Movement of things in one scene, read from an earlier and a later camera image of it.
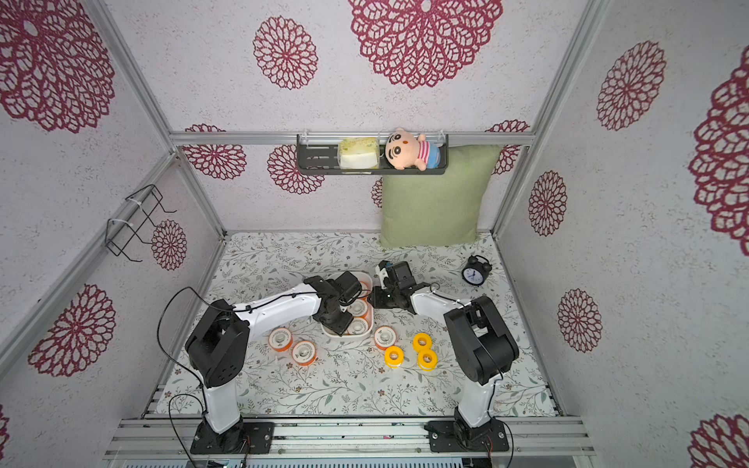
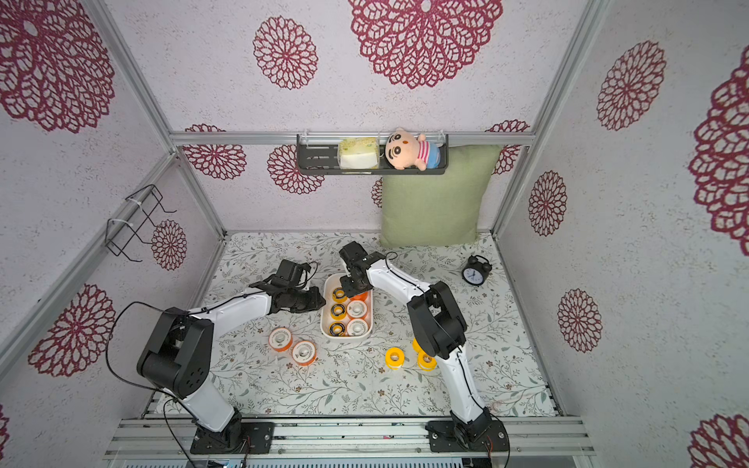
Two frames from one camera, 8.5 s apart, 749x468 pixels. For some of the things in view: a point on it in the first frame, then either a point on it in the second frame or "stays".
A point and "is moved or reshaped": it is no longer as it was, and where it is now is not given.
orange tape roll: (303, 353) stays
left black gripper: (340, 328) → (316, 301)
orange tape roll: (384, 337) is moved or reshaped
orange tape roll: (358, 307) stays
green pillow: (441, 209) stays
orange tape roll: (358, 326) stays
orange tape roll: (280, 339) stays
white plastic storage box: (361, 310) stays
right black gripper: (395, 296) → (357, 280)
